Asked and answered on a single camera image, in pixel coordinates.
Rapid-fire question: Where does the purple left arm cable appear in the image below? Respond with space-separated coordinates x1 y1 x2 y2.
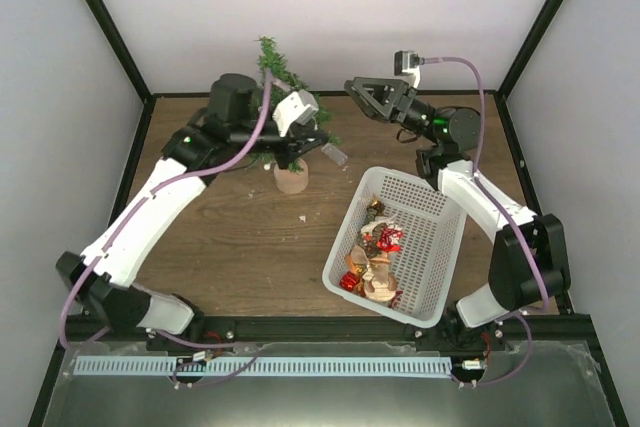
58 69 275 389

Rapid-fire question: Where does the clear battery box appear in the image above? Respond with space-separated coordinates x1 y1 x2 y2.
321 143 348 166

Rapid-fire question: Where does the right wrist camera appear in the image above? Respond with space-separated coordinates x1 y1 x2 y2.
393 50 421 89

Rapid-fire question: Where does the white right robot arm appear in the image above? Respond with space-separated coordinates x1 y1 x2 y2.
344 77 571 350

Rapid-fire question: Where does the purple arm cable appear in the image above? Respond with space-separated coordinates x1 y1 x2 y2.
58 69 275 389
422 55 551 387

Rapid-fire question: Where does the wooden snowman ornament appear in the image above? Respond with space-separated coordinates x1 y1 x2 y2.
363 252 398 303

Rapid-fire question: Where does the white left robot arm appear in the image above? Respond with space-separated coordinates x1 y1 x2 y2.
56 73 329 351

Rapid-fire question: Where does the red foil gift ornament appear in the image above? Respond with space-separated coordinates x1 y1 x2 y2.
339 272 361 293

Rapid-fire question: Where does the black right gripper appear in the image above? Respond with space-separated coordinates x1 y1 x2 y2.
346 78 440 146

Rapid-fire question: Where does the small green christmas tree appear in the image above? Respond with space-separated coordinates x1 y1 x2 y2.
254 36 332 195

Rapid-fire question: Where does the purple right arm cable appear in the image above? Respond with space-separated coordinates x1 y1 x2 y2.
422 55 551 387

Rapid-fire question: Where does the white perforated plastic basket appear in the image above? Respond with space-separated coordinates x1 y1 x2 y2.
322 167 466 329

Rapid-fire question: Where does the light blue cable duct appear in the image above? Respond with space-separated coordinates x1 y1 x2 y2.
72 355 452 378

